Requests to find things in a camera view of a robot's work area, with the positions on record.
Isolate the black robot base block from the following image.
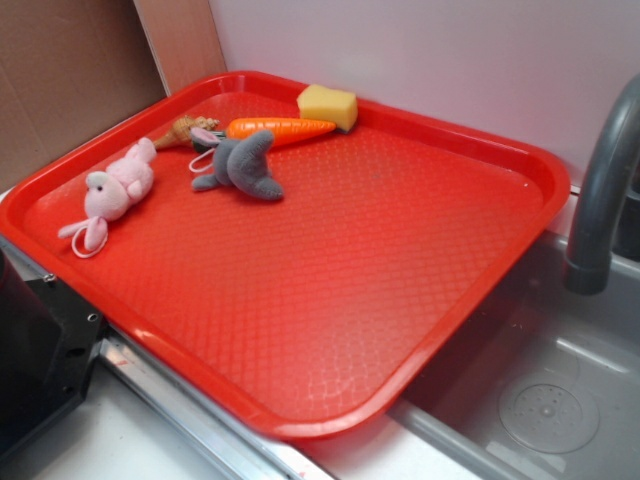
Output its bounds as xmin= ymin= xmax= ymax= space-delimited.
xmin=1 ymin=255 xmax=106 ymax=462

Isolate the grey plush bunny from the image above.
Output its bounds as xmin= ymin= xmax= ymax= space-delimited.
xmin=191 ymin=130 xmax=284 ymax=201

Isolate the pink plush bunny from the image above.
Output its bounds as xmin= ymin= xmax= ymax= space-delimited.
xmin=58 ymin=137 xmax=157 ymax=259

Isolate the red plastic tray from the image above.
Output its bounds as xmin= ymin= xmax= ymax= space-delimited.
xmin=1 ymin=72 xmax=570 ymax=440

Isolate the orange plastic carrot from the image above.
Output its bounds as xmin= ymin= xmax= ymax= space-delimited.
xmin=224 ymin=117 xmax=337 ymax=146

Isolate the yellow sponge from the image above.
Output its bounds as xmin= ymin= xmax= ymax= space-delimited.
xmin=297 ymin=84 xmax=358 ymax=133

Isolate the tan conch seashell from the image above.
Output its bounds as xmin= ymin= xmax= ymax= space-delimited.
xmin=153 ymin=115 xmax=220 ymax=150

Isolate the grey plastic sink basin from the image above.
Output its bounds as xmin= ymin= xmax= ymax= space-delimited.
xmin=390 ymin=234 xmax=639 ymax=479

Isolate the grey sink faucet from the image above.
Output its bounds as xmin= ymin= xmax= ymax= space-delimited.
xmin=563 ymin=76 xmax=639 ymax=295

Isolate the brown cardboard panel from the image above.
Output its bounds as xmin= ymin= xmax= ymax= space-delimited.
xmin=1 ymin=1 xmax=226 ymax=190

